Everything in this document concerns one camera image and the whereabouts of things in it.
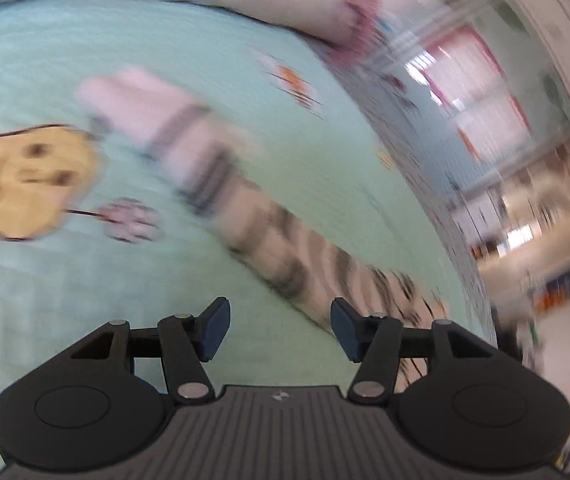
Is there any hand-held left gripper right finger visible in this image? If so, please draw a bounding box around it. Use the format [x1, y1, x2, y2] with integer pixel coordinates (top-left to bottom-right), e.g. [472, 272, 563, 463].
[330, 297, 496, 403]

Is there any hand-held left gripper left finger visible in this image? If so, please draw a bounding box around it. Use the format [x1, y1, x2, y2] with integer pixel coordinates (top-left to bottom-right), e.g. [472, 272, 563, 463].
[67, 296, 231, 405]

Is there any cream black-striped knit sweater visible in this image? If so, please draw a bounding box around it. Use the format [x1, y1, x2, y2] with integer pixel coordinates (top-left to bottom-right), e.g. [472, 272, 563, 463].
[76, 64, 450, 381]

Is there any green bee-print quilted blanket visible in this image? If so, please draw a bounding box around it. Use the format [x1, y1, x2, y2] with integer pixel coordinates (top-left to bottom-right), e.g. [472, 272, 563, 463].
[0, 0, 498, 471]

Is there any floral bedsheet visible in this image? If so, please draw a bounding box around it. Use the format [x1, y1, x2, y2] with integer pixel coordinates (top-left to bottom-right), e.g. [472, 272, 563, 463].
[310, 35, 498, 351]

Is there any pink-bordered paper poster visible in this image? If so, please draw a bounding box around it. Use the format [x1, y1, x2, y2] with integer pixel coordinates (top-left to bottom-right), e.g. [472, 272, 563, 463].
[425, 27, 503, 111]
[458, 95, 533, 161]

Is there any pink knitted cloth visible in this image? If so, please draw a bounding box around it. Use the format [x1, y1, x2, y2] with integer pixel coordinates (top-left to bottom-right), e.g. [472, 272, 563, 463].
[322, 0, 391, 68]

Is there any white glass-door wardrobe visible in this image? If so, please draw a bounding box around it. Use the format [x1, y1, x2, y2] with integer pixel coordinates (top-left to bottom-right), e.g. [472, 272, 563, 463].
[375, 0, 570, 221]

